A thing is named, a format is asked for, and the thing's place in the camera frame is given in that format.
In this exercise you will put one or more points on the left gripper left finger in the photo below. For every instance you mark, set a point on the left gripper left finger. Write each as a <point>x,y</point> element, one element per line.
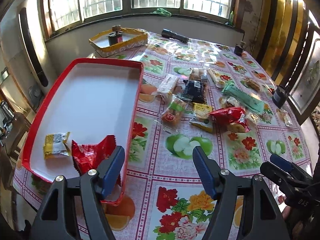
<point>56,217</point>

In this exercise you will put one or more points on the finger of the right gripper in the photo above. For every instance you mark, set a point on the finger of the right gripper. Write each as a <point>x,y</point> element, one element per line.
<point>281,163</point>
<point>286,184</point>

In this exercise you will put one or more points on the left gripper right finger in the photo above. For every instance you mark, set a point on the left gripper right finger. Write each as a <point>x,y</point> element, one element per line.
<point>260,217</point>

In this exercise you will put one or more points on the red snack packet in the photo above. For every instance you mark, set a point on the red snack packet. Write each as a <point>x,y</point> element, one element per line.
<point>89,156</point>
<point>232,118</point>

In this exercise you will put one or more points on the green long snack packet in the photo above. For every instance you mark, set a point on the green long snack packet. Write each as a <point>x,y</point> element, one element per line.
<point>253,104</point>

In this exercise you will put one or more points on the yellow cracker snack packet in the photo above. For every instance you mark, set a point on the yellow cracker snack packet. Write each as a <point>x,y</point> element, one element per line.
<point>201,117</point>

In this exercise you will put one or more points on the dark blue snack packet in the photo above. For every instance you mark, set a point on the dark blue snack packet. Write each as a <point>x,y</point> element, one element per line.
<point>195,91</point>

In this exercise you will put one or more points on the clear peanut snack packet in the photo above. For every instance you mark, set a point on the clear peanut snack packet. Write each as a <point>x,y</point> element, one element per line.
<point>171,117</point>

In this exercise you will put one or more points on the white long biscuit packet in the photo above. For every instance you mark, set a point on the white long biscuit packet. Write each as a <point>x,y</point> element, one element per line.
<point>167,87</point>

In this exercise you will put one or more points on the clear cake packet right edge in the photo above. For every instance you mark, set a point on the clear cake packet right edge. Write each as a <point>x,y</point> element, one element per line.
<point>285,117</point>

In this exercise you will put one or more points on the black weight right edge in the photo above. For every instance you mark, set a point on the black weight right edge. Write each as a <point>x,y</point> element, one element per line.
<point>279,97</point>

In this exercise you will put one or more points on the small yellow packet in tray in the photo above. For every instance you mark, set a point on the small yellow packet in tray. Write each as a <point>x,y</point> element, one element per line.
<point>56,146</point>

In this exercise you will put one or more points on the clear sesame candy packet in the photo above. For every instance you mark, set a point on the clear sesame candy packet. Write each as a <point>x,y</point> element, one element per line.
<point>228,101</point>

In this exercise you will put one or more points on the clear pastry packet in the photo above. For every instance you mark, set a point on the clear pastry packet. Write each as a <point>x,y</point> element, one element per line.
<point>250,83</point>

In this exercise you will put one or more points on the floral plastic tablecloth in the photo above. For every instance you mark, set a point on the floral plastic tablecloth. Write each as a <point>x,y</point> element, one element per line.
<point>163,195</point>

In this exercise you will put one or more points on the floral wrapped snack packet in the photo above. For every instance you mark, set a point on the floral wrapped snack packet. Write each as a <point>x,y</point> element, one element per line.
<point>221,80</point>

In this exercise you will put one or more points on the small black weight far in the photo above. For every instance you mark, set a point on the small black weight far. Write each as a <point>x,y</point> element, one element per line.
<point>239,48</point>

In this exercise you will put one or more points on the clear striped biscuit packet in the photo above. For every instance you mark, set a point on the clear striped biscuit packet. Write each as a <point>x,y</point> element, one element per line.
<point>198,74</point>

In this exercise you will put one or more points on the red shallow tray box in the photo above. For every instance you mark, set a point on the red shallow tray box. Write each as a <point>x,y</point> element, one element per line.
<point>91,99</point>

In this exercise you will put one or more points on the black flashlight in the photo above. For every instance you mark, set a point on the black flashlight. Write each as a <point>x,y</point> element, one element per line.
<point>169,34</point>

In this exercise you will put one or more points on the white tower air conditioner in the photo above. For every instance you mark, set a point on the white tower air conditioner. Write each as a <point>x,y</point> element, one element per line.
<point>34,46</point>

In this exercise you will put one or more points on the black weight in yellow tray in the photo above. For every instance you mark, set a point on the black weight in yellow tray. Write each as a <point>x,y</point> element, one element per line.
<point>115,36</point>

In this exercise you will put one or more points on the yellow shallow tray box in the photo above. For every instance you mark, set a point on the yellow shallow tray box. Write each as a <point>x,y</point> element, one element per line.
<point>132,38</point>

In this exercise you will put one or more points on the green cloth on windowsill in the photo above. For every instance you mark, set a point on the green cloth on windowsill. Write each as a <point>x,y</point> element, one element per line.
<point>162,12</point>

